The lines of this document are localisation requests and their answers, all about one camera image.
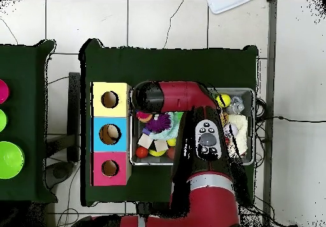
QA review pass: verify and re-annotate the red ball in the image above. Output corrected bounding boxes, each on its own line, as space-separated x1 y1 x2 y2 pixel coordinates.
135 146 149 160

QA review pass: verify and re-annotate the white baseball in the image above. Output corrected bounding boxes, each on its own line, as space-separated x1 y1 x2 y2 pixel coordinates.
223 123 239 139

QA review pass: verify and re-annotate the white tray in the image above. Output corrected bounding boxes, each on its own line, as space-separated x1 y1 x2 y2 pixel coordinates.
207 0 253 15

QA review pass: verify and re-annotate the black power cable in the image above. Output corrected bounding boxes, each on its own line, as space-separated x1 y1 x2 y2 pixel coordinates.
257 115 326 124

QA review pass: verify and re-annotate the grey plastic robot toy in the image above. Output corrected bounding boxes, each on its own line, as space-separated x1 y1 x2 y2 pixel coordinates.
227 95 245 115

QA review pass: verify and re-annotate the grey rounded stand foot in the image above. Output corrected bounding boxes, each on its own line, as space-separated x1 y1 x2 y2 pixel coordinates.
44 160 75 190

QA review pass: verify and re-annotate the yellow ball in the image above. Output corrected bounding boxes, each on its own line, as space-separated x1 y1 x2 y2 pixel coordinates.
216 93 232 109

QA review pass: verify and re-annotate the wooden box with three holes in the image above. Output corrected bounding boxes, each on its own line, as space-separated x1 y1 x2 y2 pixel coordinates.
90 81 132 187

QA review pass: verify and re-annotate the dark green tablecloth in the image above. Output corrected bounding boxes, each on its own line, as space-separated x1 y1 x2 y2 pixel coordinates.
80 38 259 209
0 39 57 203

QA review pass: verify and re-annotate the mint green cloth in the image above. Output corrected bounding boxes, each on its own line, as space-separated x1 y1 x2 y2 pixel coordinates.
150 111 185 141

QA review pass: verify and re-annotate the small green bowl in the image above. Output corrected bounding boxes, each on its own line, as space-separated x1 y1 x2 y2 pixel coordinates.
0 109 8 133

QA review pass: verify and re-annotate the multicolour spiky caterpillar toy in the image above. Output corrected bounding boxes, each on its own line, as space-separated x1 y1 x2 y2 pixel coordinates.
136 110 153 123

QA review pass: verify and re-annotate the shallow silver mesh bin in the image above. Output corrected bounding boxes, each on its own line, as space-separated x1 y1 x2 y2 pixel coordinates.
129 87 256 166

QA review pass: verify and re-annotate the large green bowl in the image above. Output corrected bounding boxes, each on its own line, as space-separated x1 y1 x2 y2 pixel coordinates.
0 141 25 180

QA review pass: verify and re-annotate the black stand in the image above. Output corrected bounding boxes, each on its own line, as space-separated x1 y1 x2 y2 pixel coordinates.
45 71 82 163

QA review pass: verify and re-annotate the purple spiky toy with eyes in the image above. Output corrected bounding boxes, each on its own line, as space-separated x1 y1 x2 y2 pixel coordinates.
145 113 172 133

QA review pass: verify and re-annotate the wooden cube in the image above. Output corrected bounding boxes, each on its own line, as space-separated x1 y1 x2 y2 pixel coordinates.
138 133 154 149
154 139 169 153

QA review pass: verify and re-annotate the grey metal post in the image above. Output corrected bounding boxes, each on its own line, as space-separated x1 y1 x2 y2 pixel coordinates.
262 0 278 227

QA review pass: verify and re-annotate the pink bowl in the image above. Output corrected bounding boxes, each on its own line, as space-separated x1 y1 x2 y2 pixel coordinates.
0 79 10 105

